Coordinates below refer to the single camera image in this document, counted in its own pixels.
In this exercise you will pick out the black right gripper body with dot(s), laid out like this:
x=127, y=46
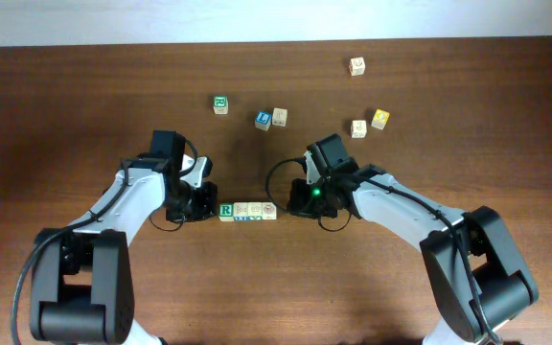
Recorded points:
x=311, y=199

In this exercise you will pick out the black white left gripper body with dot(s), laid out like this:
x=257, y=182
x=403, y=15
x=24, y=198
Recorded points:
x=190, y=203

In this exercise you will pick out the green R wooden block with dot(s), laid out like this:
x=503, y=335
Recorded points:
x=226, y=212

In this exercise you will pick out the wooden block blue side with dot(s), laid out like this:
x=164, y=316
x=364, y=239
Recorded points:
x=240, y=212

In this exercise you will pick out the wooden block red drawing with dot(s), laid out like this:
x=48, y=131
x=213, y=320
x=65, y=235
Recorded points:
x=269, y=211

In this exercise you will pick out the plain wooden block front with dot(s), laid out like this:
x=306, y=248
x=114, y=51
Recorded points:
x=255, y=210

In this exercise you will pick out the plain wooden block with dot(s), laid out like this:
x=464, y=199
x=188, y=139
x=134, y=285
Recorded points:
x=358, y=129
x=279, y=117
x=255, y=210

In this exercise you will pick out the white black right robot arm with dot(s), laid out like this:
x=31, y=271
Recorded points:
x=477, y=274

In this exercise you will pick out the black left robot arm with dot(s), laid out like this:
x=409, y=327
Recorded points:
x=81, y=283

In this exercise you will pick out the plain wooden block right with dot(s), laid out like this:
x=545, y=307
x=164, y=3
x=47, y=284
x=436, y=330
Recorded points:
x=358, y=129

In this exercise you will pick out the plain wooden block centre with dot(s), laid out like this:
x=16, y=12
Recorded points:
x=279, y=117

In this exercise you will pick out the green R block far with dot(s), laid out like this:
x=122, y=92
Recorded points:
x=220, y=105

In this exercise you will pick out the blue L wooden block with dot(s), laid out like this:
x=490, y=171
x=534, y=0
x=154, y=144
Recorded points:
x=263, y=120

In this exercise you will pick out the yellow wooden block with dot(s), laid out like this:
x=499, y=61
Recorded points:
x=380, y=119

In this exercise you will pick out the wooden block red side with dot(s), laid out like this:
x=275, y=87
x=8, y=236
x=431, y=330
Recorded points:
x=357, y=66

